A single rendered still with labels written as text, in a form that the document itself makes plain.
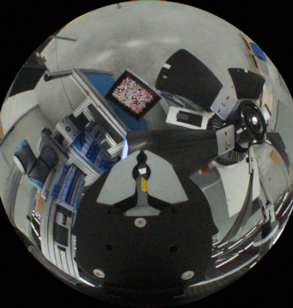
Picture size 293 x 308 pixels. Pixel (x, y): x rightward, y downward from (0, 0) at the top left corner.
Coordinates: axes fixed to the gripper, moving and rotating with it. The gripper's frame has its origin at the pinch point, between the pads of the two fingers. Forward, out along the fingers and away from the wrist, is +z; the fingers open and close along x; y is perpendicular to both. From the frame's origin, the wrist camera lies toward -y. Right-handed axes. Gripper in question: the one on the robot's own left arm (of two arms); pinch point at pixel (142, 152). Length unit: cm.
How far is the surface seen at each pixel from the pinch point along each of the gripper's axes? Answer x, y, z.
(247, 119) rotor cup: 23.9, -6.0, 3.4
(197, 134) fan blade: 11.7, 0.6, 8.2
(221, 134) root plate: 18.4, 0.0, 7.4
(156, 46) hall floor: 16, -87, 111
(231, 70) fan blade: 41, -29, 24
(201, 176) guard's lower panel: 53, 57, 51
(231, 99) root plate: 24.7, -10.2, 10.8
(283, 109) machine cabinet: 551, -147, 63
